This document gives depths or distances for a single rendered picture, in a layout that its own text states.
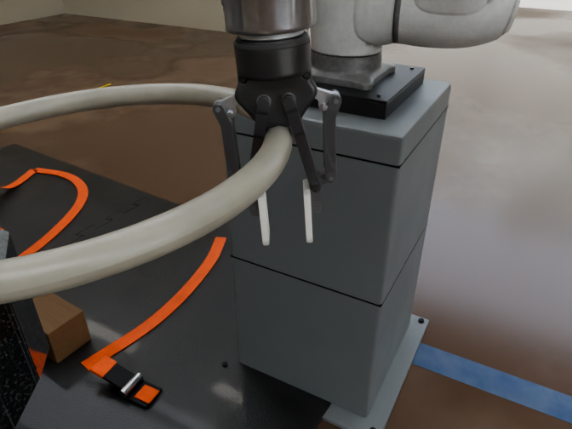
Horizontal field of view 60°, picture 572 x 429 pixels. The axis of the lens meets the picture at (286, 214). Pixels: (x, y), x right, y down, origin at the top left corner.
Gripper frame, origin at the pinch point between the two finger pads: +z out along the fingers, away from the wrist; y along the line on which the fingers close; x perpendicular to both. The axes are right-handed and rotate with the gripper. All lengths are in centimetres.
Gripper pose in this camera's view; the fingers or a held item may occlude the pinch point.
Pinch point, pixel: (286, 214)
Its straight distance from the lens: 57.7
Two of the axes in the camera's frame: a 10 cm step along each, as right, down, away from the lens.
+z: 0.7, 8.7, 4.9
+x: 0.0, 4.9, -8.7
